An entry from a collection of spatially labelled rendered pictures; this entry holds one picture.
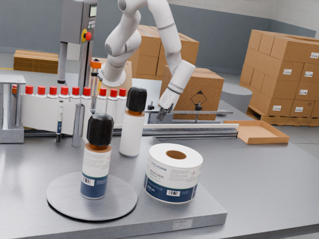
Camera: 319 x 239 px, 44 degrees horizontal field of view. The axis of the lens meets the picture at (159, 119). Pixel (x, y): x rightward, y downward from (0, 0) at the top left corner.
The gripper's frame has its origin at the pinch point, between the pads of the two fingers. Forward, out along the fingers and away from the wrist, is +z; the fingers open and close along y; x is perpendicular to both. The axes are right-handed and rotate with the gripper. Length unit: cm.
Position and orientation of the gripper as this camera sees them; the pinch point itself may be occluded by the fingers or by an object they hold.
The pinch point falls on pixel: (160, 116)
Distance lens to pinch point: 207.7
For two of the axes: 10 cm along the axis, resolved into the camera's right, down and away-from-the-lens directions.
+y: 4.0, 3.7, -8.4
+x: 7.9, 3.2, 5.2
